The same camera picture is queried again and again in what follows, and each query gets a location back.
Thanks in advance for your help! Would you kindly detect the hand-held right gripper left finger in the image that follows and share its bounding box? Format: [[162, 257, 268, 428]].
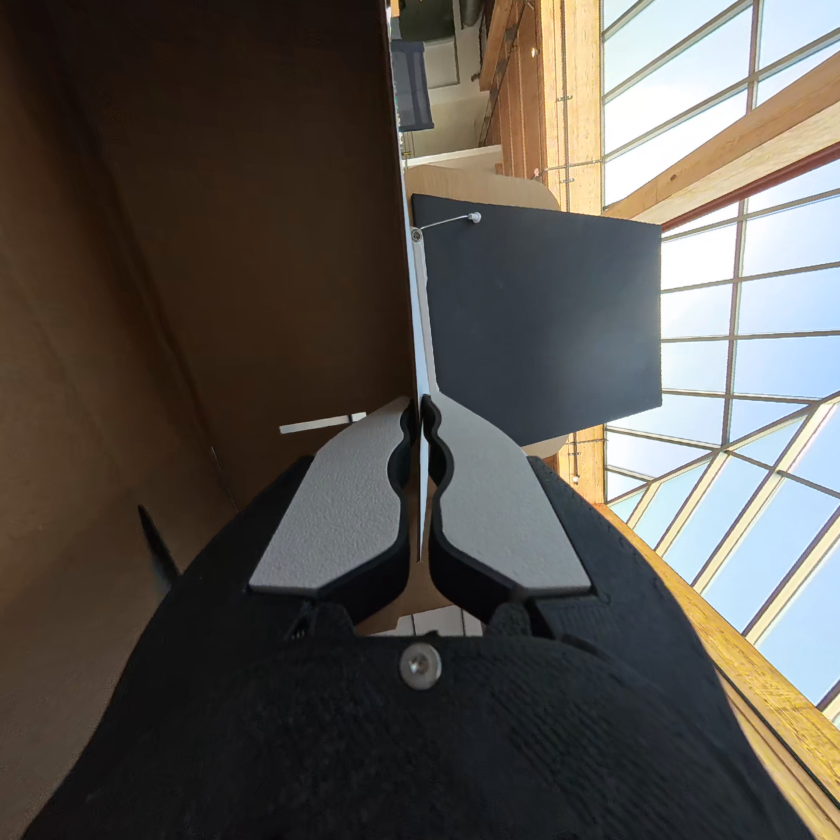
[[248, 395, 421, 626]]

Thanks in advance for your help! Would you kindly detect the wooden roof beam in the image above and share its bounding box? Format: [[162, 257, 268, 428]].
[[604, 66, 840, 221]]

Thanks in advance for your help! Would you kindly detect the white cardboard box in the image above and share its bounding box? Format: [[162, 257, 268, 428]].
[[0, 0, 437, 840]]

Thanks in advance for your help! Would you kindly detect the black felt divider panel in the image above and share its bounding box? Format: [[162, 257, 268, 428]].
[[412, 193, 664, 447]]

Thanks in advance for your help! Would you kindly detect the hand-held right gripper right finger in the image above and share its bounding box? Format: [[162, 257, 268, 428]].
[[420, 392, 593, 627]]

